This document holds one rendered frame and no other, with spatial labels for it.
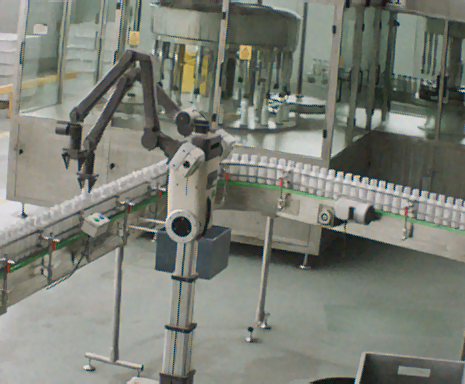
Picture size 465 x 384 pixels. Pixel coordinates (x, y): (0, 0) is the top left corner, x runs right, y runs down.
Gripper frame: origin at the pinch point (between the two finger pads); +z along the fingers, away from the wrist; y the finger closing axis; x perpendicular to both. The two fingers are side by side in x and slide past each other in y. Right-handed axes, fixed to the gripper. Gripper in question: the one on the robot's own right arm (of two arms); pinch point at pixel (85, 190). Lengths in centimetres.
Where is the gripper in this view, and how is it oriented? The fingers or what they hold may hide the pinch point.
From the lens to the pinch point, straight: 566.9
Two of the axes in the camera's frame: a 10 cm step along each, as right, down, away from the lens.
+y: -9.4, -1.9, 2.9
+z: -1.3, 9.7, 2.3
